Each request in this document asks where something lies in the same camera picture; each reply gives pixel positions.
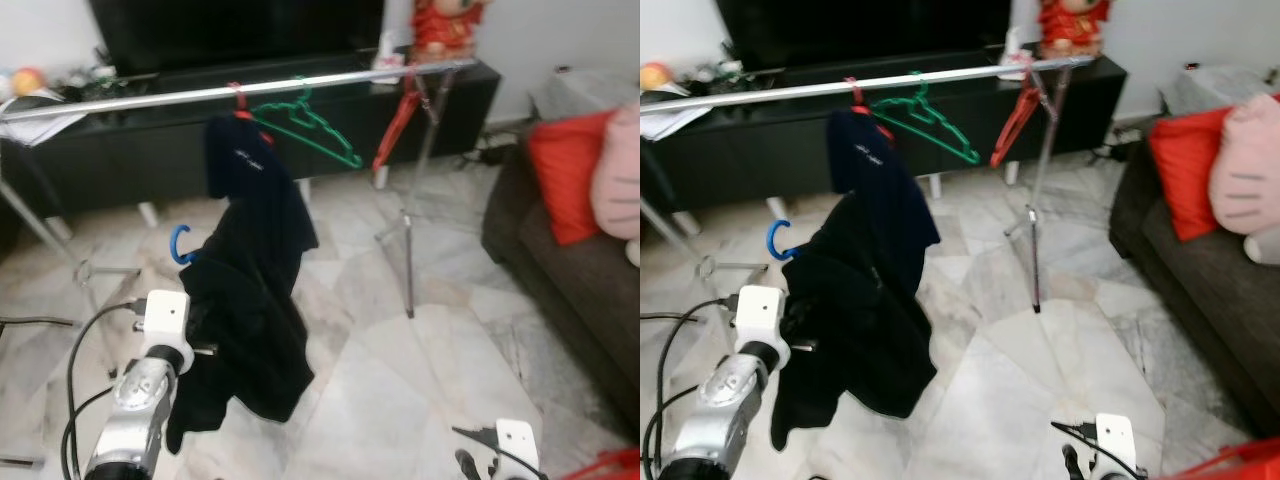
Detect black polo shirt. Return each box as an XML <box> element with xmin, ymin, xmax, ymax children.
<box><xmin>165</xmin><ymin>195</ymin><xmax>316</xmax><ymax>456</ymax></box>
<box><xmin>770</xmin><ymin>190</ymin><xmax>936</xmax><ymax>451</ymax></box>

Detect orange plastic hanger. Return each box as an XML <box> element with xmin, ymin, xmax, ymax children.
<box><xmin>845</xmin><ymin>78</ymin><xmax>896</xmax><ymax>141</ymax></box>
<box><xmin>228</xmin><ymin>82</ymin><xmax>273</xmax><ymax>146</ymax></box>

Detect dark brown sofa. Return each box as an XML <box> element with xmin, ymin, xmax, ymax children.
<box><xmin>1108</xmin><ymin>135</ymin><xmax>1280</xmax><ymax>436</ymax></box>
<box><xmin>480</xmin><ymin>120</ymin><xmax>641</xmax><ymax>431</ymax></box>

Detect red plastic basket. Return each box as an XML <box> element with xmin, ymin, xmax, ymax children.
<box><xmin>560</xmin><ymin>447</ymin><xmax>641</xmax><ymax>480</ymax></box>
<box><xmin>1165</xmin><ymin>450</ymin><xmax>1280</xmax><ymax>480</ymax></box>

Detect white paper stack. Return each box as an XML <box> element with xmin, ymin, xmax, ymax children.
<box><xmin>640</xmin><ymin>100</ymin><xmax>713</xmax><ymax>141</ymax></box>
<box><xmin>0</xmin><ymin>95</ymin><xmax>86</xmax><ymax>149</ymax></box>

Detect black flat television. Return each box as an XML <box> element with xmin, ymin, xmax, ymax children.
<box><xmin>88</xmin><ymin>0</ymin><xmax>386</xmax><ymax>76</ymax></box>
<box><xmin>715</xmin><ymin>0</ymin><xmax>1013</xmax><ymax>71</ymax></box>

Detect silver metal clothes rack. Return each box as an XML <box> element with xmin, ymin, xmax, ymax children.
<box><xmin>0</xmin><ymin>58</ymin><xmax>481</xmax><ymax>321</ymax></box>
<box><xmin>640</xmin><ymin>55</ymin><xmax>1096</xmax><ymax>346</ymax></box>

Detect white tissue box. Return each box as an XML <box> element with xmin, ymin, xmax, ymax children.
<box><xmin>1000</xmin><ymin>28</ymin><xmax>1036</xmax><ymax>81</ymax></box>
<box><xmin>372</xmin><ymin>30</ymin><xmax>406</xmax><ymax>86</ymax></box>

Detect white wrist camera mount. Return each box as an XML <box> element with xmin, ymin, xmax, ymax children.
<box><xmin>140</xmin><ymin>290</ymin><xmax>196</xmax><ymax>376</ymax></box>
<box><xmin>733</xmin><ymin>285</ymin><xmax>791</xmax><ymax>366</ymax></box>
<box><xmin>1095</xmin><ymin>413</ymin><xmax>1141</xmax><ymax>476</ymax></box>
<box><xmin>495</xmin><ymin>418</ymin><xmax>541</xmax><ymax>476</ymax></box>

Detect pink plush cushion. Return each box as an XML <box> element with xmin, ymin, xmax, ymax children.
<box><xmin>1208</xmin><ymin>92</ymin><xmax>1280</xmax><ymax>266</ymax></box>
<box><xmin>590</xmin><ymin>100</ymin><xmax>641</xmax><ymax>241</ymax></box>

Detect red cushion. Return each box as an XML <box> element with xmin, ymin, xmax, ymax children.
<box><xmin>527</xmin><ymin>108</ymin><xmax>616</xmax><ymax>246</ymax></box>
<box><xmin>1147</xmin><ymin>105</ymin><xmax>1236</xmax><ymax>243</ymax></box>

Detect red plastic hanger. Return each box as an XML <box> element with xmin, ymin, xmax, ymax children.
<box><xmin>990</xmin><ymin>60</ymin><xmax>1046</xmax><ymax>169</ymax></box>
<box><xmin>372</xmin><ymin>65</ymin><xmax>426</xmax><ymax>173</ymax></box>

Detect navy blue shirt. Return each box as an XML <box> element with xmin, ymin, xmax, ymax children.
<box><xmin>828</xmin><ymin>108</ymin><xmax>943</xmax><ymax>296</ymax></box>
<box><xmin>205</xmin><ymin>113</ymin><xmax>321</xmax><ymax>291</ymax></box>

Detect small electronics clutter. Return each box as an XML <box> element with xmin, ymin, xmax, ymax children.
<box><xmin>685</xmin><ymin>60</ymin><xmax>771</xmax><ymax>91</ymax></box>
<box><xmin>55</xmin><ymin>65</ymin><xmax>136</xmax><ymax>101</ymax></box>

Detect red robed figurine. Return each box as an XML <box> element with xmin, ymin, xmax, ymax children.
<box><xmin>410</xmin><ymin>0</ymin><xmax>491</xmax><ymax>63</ymax></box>
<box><xmin>1035</xmin><ymin>0</ymin><xmax>1113</xmax><ymax>59</ymax></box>

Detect green plastic hanger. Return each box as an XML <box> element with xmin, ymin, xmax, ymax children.
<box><xmin>870</xmin><ymin>72</ymin><xmax>983</xmax><ymax>166</ymax></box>
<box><xmin>250</xmin><ymin>78</ymin><xmax>364</xmax><ymax>171</ymax></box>

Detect black TV console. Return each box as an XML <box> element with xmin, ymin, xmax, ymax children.
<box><xmin>640</xmin><ymin>55</ymin><xmax>1129</xmax><ymax>211</ymax></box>
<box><xmin>0</xmin><ymin>58</ymin><xmax>501</xmax><ymax>216</ymax></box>

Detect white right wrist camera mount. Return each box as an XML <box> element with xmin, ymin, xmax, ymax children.
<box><xmin>495</xmin><ymin>418</ymin><xmax>541</xmax><ymax>476</ymax></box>
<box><xmin>1095</xmin><ymin>413</ymin><xmax>1141</xmax><ymax>476</ymax></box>

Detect grey lace cloth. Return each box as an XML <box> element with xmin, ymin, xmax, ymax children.
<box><xmin>1160</xmin><ymin>65</ymin><xmax>1280</xmax><ymax>116</ymax></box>
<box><xmin>530</xmin><ymin>68</ymin><xmax>641</xmax><ymax>121</ymax></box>

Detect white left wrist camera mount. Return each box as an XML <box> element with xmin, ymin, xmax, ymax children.
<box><xmin>733</xmin><ymin>285</ymin><xmax>791</xmax><ymax>366</ymax></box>
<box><xmin>140</xmin><ymin>290</ymin><xmax>196</xmax><ymax>376</ymax></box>

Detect blue plastic hanger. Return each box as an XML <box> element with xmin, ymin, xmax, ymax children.
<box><xmin>168</xmin><ymin>223</ymin><xmax>201</xmax><ymax>267</ymax></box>
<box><xmin>766</xmin><ymin>218</ymin><xmax>801</xmax><ymax>263</ymax></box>

